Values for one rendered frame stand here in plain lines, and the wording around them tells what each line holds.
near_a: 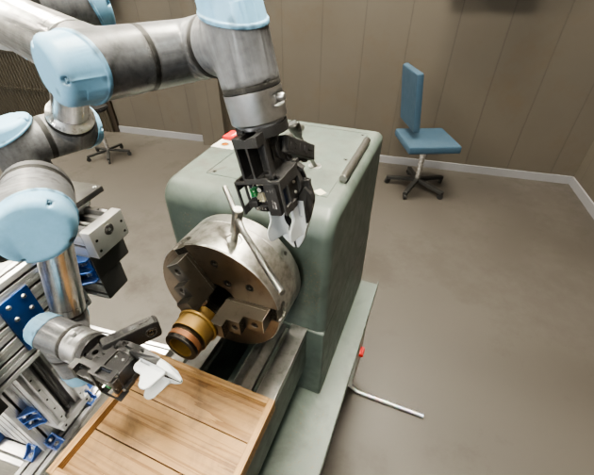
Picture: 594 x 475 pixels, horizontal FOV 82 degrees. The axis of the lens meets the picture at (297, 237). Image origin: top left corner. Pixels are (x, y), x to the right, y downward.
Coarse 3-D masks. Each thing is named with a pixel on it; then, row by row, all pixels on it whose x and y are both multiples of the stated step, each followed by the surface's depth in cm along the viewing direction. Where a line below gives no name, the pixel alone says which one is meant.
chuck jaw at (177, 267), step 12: (180, 252) 76; (180, 264) 72; (192, 264) 75; (180, 276) 74; (192, 276) 74; (204, 276) 77; (180, 288) 73; (192, 288) 73; (204, 288) 76; (180, 300) 75; (192, 300) 73; (204, 300) 75
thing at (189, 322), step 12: (192, 312) 72; (204, 312) 74; (180, 324) 70; (192, 324) 70; (204, 324) 71; (168, 336) 69; (180, 336) 68; (192, 336) 69; (204, 336) 70; (180, 348) 73; (192, 348) 68; (204, 348) 72
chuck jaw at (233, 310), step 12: (228, 300) 78; (240, 300) 78; (228, 312) 75; (240, 312) 75; (252, 312) 74; (264, 312) 74; (276, 312) 75; (216, 324) 72; (228, 324) 74; (240, 324) 73; (252, 324) 74; (264, 324) 74
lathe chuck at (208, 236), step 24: (192, 240) 74; (216, 240) 73; (264, 240) 77; (168, 264) 80; (216, 264) 74; (240, 264) 70; (216, 288) 87; (240, 288) 75; (264, 288) 72; (288, 288) 78; (288, 312) 83; (240, 336) 87; (264, 336) 83
